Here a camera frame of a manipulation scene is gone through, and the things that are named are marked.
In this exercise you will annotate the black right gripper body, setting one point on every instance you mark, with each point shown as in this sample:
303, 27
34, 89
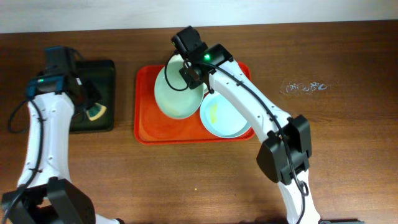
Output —
190, 83

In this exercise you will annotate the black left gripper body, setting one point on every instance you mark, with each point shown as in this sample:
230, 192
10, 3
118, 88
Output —
87, 98

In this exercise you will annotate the yellow green scrub sponge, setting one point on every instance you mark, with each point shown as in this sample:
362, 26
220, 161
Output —
96, 111

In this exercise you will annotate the pale green plate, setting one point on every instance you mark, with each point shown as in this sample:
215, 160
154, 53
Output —
170, 98

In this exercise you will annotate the light blue plate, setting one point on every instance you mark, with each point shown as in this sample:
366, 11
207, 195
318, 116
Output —
221, 118

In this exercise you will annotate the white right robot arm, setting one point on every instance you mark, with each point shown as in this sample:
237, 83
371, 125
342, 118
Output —
285, 141

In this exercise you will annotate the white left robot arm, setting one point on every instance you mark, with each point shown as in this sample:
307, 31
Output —
45, 192

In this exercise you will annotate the black plastic tray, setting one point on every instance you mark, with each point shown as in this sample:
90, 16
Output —
102, 75

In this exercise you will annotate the red plastic tray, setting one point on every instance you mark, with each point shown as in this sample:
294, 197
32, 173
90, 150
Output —
152, 127

